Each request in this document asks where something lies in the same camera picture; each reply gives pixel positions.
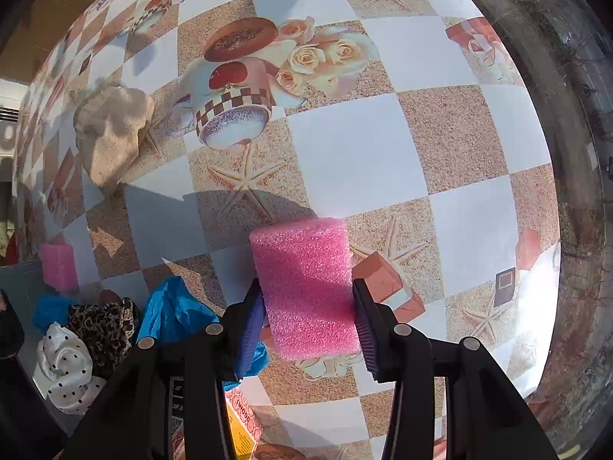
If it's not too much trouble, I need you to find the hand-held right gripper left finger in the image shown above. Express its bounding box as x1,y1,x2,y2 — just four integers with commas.
61,278,267,460

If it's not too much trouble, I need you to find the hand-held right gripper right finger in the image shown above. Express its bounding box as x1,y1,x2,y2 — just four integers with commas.
352,279,560,460

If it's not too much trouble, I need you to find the large pink foam sponge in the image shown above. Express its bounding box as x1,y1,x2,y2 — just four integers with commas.
249,217,361,361

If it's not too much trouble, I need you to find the blue plastic bag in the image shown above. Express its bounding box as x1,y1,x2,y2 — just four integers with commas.
138,276,270,392

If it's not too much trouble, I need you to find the yellow and red booklet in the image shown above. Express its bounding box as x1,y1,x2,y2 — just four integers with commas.
224,386,262,460

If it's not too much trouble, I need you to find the leopard print cloth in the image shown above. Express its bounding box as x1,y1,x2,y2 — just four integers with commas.
67,297,141,380

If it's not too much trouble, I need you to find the printed checkered tablecloth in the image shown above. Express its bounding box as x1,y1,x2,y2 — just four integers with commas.
11,0,562,460

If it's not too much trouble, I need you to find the white polka dot cloth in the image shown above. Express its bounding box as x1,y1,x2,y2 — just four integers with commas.
36,322,107,416

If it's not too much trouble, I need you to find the small pink foam sponge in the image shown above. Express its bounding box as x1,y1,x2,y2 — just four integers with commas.
39,242,79,293

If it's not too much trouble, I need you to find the grey storage bin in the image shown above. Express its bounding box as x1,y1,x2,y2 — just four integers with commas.
0,261,111,442

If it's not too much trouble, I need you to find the beige crumpled cloth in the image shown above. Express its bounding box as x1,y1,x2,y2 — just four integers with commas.
74,84,156,187

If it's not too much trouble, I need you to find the cardboard box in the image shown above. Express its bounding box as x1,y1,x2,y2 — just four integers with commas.
0,0,144,82

